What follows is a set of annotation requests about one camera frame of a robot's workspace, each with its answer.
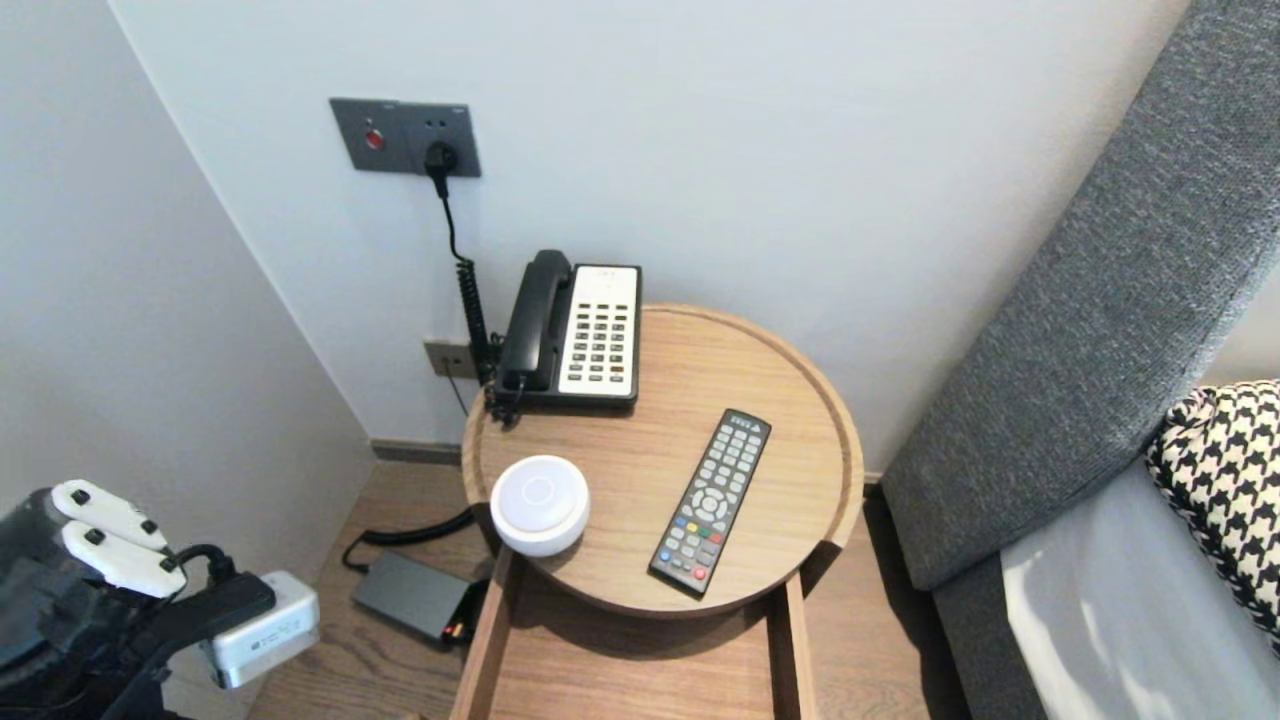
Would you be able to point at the beige wall phone jack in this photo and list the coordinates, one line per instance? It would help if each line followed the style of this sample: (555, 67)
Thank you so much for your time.
(450, 358)

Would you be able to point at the gray power adapter box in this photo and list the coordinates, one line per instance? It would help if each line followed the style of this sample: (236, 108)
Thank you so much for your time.
(410, 595)

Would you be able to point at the black TV remote control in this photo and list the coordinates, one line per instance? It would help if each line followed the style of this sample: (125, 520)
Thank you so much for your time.
(712, 500)

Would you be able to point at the curved wooden table drawer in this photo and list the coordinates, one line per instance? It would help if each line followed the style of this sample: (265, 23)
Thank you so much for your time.
(640, 670)

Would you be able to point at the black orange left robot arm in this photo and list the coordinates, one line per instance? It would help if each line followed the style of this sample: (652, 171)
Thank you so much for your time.
(50, 620)

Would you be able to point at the gray fabric headboard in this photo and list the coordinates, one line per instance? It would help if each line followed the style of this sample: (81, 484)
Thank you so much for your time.
(1100, 300)

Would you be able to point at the round wooden side table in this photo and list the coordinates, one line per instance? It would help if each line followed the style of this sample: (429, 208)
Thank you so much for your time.
(650, 460)

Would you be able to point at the gray fabric bed frame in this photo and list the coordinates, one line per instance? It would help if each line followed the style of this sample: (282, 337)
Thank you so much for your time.
(985, 640)

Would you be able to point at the black white houndstooth pillow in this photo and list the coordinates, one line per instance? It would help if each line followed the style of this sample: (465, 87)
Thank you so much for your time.
(1220, 480)

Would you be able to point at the black and white telephone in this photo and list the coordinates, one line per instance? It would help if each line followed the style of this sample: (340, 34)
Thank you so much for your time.
(600, 335)

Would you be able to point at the gray wall power socket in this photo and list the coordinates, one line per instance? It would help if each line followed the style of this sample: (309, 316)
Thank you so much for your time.
(455, 125)

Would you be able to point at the gray wall switch red button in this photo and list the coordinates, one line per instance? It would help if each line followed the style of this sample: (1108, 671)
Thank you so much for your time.
(368, 135)

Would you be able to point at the black telephone handset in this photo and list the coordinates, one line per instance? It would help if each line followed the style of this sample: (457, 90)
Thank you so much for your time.
(535, 320)

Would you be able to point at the white round smart speaker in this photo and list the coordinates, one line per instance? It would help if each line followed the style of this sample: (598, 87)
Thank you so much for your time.
(540, 500)

